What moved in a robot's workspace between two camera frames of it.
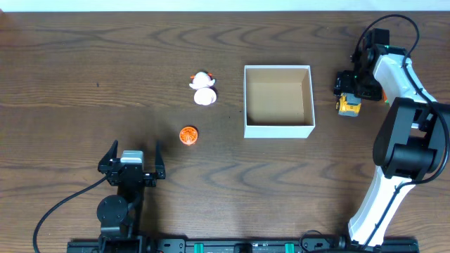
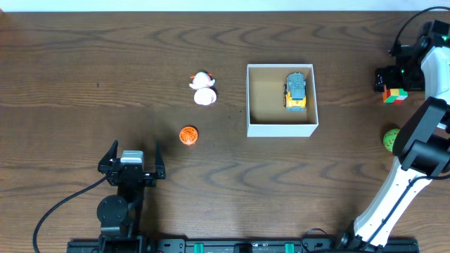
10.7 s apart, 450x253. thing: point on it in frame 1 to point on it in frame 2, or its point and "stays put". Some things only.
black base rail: [256, 245] stays put
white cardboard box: [278, 102] stays put
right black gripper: [344, 84] to [391, 72]
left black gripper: [131, 174] stays put
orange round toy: [188, 135] stays put
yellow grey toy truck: [349, 105] to [294, 91]
